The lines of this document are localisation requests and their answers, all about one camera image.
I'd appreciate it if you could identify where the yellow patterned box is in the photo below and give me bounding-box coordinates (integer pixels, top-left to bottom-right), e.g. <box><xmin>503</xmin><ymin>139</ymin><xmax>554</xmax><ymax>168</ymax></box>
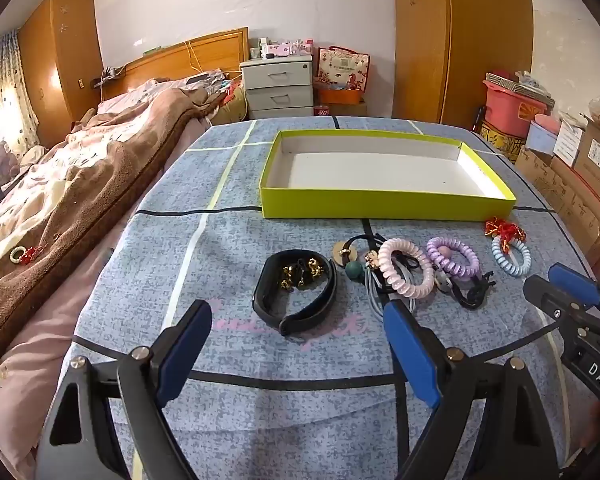
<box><xmin>480</xmin><ymin>120</ymin><xmax>526</xmax><ymax>163</ymax></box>

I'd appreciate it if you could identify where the bed with brown blanket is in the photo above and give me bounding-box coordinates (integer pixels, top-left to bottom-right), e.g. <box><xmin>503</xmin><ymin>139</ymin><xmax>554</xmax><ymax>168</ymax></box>
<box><xmin>0</xmin><ymin>87</ymin><xmax>221</xmax><ymax>376</ymax></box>

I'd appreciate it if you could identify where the blue spiral hair tie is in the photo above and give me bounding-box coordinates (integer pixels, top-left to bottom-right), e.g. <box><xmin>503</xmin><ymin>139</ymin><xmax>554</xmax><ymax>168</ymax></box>
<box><xmin>491</xmin><ymin>237</ymin><xmax>532</xmax><ymax>277</ymax></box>

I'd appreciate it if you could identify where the pink spiral hair tie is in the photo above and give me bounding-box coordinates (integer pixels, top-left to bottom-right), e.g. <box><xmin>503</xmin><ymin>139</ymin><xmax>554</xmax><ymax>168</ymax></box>
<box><xmin>378</xmin><ymin>238</ymin><xmax>435</xmax><ymax>301</ymax></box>

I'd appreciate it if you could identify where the orange box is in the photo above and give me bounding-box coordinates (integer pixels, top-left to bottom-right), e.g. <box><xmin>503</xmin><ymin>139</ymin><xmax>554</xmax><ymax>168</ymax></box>
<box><xmin>319</xmin><ymin>87</ymin><xmax>366</xmax><ymax>106</ymax></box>

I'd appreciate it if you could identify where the large wooden wardrobe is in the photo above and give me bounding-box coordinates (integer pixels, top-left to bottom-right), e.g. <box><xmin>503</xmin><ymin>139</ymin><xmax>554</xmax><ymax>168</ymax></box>
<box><xmin>392</xmin><ymin>0</ymin><xmax>533</xmax><ymax>133</ymax></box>

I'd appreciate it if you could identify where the red patterned gift bag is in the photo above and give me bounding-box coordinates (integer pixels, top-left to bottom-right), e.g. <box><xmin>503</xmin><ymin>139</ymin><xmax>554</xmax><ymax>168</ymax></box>
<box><xmin>317</xmin><ymin>46</ymin><xmax>371</xmax><ymax>93</ymax></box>

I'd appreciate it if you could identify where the pink tissue box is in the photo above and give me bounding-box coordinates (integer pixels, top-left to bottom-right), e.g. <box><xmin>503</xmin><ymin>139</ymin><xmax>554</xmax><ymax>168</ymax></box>
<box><xmin>265</xmin><ymin>40</ymin><xmax>313</xmax><ymax>57</ymax></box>

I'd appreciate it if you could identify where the green cardboard box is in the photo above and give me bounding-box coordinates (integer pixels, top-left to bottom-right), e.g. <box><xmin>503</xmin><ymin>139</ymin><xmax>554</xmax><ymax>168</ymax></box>
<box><xmin>258</xmin><ymin>129</ymin><xmax>517</xmax><ymax>222</ymax></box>

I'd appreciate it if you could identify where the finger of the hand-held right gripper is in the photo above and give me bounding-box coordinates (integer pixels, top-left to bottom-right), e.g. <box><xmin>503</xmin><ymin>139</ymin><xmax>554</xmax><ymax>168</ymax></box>
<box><xmin>522</xmin><ymin>274</ymin><xmax>600</xmax><ymax>346</ymax></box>
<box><xmin>547</xmin><ymin>262</ymin><xmax>600</xmax><ymax>321</ymax></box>

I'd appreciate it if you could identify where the white power strip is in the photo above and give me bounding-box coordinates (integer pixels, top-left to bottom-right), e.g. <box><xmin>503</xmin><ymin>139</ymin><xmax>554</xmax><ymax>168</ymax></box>
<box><xmin>92</xmin><ymin>66</ymin><xmax>126</xmax><ymax>88</ymax></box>

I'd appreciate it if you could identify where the floral curtain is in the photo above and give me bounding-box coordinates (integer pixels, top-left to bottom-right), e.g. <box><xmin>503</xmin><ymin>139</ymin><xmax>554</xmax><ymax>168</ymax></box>
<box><xmin>0</xmin><ymin>30</ymin><xmax>41</xmax><ymax>146</ymax></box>

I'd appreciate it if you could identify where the pink plastic bin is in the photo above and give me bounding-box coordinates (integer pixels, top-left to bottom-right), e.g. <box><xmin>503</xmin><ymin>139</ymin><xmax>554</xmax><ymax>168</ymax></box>
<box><xmin>482</xmin><ymin>79</ymin><xmax>548</xmax><ymax>138</ymax></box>

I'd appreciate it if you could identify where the brown teddy bear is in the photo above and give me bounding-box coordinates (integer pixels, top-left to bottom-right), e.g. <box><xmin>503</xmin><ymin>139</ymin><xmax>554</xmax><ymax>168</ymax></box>
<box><xmin>0</xmin><ymin>141</ymin><xmax>21</xmax><ymax>181</ymax></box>

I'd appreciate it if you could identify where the black hair tie gold disc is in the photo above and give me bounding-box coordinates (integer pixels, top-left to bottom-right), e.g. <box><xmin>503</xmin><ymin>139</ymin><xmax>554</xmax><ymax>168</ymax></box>
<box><xmin>331</xmin><ymin>232</ymin><xmax>387</xmax><ymax>267</ymax></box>

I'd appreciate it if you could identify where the pink bedsheet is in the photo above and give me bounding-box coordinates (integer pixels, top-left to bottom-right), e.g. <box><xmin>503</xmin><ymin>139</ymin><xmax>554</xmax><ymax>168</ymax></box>
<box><xmin>0</xmin><ymin>240</ymin><xmax>131</xmax><ymax>480</ymax></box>

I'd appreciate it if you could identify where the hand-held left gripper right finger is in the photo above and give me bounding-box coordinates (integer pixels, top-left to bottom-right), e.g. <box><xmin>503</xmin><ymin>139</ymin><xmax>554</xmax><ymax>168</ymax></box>
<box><xmin>382</xmin><ymin>300</ymin><xmax>563</xmax><ymax>480</ymax></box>

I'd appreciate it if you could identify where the wooden headboard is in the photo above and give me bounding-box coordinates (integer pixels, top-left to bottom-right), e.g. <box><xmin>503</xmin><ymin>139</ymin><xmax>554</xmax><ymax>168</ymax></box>
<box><xmin>100</xmin><ymin>27</ymin><xmax>249</xmax><ymax>101</ymax></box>

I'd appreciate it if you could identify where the grey nightstand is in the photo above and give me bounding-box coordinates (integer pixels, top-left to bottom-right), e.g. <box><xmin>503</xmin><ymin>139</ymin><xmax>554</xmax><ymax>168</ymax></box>
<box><xmin>240</xmin><ymin>54</ymin><xmax>315</xmax><ymax>121</ymax></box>

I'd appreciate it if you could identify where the red knotted cord bracelet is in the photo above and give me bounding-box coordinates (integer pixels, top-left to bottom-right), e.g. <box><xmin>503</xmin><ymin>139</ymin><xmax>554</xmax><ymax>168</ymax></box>
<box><xmin>500</xmin><ymin>222</ymin><xmax>528</xmax><ymax>257</ymax></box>
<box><xmin>484</xmin><ymin>217</ymin><xmax>511</xmax><ymax>241</ymax></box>

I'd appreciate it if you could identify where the black wrist band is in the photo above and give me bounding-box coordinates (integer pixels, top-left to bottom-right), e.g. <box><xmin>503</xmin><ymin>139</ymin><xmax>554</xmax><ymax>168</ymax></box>
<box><xmin>252</xmin><ymin>249</ymin><xmax>339</xmax><ymax>337</ymax></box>

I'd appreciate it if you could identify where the blue patterned cloth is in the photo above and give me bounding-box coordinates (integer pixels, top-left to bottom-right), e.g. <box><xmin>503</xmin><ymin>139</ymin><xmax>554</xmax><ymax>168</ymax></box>
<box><xmin>60</xmin><ymin>116</ymin><xmax>598</xmax><ymax>480</ymax></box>

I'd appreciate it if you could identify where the black hair tie pink ball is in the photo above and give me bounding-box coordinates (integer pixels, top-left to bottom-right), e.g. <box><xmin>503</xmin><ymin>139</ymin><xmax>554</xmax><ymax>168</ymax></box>
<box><xmin>434</xmin><ymin>246</ymin><xmax>496</xmax><ymax>311</ymax></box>

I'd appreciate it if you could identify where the small wooden wardrobe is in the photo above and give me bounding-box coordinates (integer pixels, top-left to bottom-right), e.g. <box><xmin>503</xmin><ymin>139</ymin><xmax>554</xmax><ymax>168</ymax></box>
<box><xmin>19</xmin><ymin>0</ymin><xmax>103</xmax><ymax>148</ymax></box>

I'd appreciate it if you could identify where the white bead bracelet red tassel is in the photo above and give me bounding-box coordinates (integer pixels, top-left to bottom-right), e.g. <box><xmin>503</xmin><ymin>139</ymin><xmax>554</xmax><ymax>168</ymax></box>
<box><xmin>10</xmin><ymin>245</ymin><xmax>48</xmax><ymax>266</ymax></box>

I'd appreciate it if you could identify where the purple spiral hair tie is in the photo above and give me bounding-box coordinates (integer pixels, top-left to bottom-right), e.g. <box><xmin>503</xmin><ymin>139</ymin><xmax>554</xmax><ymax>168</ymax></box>
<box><xmin>426</xmin><ymin>236</ymin><xmax>482</xmax><ymax>281</ymax></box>

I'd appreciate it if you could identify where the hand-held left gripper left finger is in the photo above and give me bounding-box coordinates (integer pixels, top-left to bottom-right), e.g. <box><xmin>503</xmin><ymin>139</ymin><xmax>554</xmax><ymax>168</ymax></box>
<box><xmin>34</xmin><ymin>299</ymin><xmax>213</xmax><ymax>480</ymax></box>

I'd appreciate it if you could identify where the grey hair tie teal bead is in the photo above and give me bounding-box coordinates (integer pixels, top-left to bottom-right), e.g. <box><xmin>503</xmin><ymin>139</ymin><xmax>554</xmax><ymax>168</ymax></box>
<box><xmin>344</xmin><ymin>251</ymin><xmax>433</xmax><ymax>322</ymax></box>

